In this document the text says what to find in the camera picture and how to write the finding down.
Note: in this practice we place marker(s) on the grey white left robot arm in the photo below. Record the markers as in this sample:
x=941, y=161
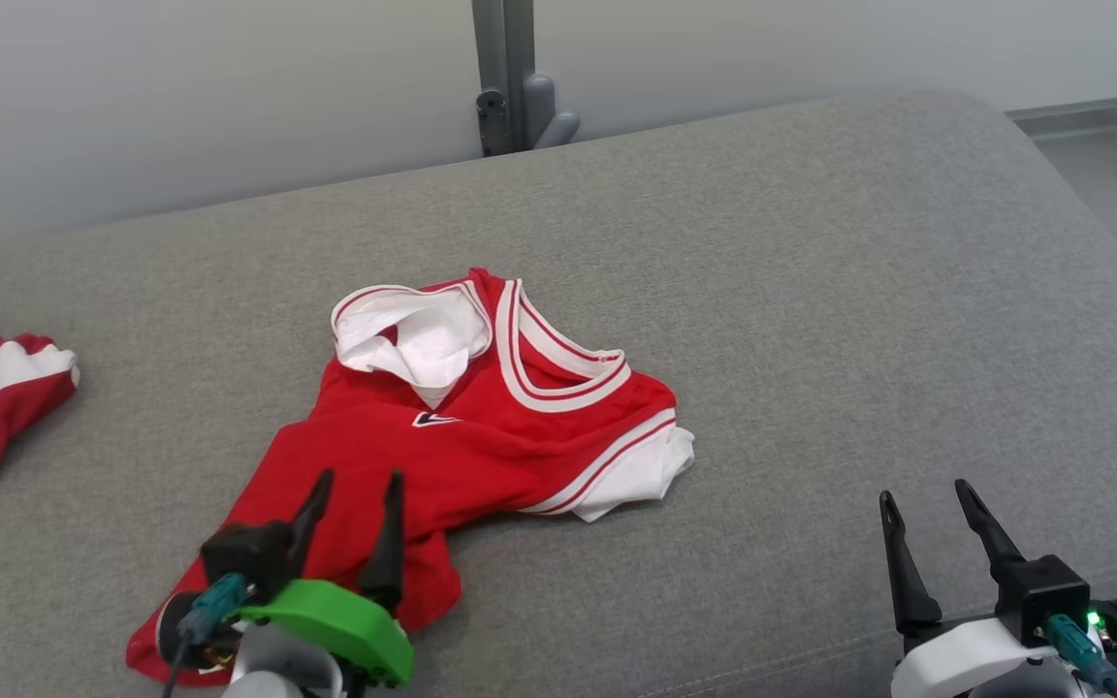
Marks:
x=277, y=669

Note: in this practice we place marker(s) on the grey fabric sofa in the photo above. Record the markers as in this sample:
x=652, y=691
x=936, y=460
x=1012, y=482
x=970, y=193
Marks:
x=811, y=339

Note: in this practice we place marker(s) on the grey rounded door stopper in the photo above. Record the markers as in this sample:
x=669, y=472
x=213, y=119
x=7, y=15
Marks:
x=544, y=111

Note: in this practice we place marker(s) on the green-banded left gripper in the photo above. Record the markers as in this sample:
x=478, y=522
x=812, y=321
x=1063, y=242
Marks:
x=345, y=630

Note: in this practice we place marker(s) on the grey skirting strip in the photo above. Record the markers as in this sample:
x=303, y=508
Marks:
x=1082, y=109

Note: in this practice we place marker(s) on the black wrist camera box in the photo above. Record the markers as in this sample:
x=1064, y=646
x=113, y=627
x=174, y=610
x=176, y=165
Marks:
x=1043, y=586
x=243, y=557

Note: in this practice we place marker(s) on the grey metal frame post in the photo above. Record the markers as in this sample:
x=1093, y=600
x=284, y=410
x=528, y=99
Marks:
x=505, y=48

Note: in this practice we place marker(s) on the dark metal hinge bracket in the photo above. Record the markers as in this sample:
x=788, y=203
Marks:
x=493, y=124

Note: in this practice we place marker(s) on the red white-trimmed basketball jersey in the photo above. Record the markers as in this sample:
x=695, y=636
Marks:
x=481, y=446

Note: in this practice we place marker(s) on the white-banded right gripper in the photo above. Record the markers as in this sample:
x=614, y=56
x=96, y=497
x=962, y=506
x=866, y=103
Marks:
x=966, y=664

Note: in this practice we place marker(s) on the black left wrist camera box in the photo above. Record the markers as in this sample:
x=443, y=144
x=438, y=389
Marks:
x=243, y=557

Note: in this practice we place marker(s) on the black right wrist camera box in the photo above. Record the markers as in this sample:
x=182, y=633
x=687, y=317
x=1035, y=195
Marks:
x=1043, y=586

